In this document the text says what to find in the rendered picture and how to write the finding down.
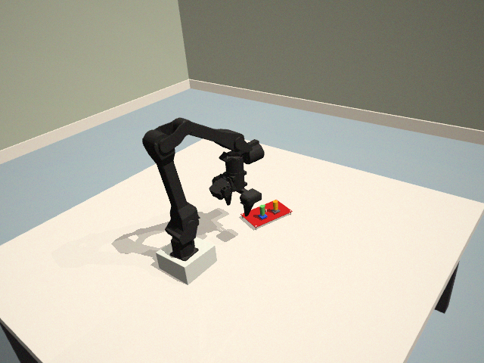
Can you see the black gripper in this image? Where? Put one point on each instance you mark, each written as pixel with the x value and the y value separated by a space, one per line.
pixel 247 197

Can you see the red circuit board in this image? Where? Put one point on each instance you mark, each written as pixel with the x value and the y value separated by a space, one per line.
pixel 266 213

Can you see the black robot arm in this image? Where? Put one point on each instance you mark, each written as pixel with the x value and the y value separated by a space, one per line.
pixel 160 144

